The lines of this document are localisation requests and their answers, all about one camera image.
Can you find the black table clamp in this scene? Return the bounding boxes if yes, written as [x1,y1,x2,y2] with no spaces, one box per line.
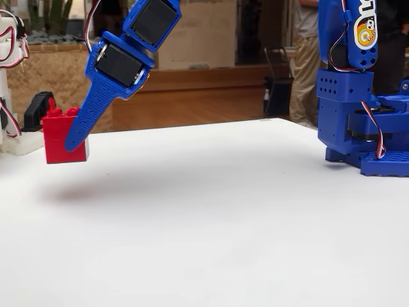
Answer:
[22,91,58,132]

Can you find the red cube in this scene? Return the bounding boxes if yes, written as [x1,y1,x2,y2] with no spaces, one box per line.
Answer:
[41,106,91,165]

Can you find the wicker planter box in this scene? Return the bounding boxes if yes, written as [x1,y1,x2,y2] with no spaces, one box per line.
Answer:
[5,42,113,134]

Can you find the red white black servo wire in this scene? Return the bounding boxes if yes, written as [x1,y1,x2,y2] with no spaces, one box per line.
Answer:
[83,0,102,52]
[360,101,387,160]

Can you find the person in khaki trousers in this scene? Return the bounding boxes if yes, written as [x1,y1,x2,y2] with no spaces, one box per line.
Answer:
[288,0,324,130]

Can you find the green plants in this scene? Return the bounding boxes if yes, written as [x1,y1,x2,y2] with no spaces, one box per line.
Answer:
[26,0,96,36]

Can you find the black chair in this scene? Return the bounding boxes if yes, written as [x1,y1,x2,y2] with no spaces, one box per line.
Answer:
[263,47,295,118]

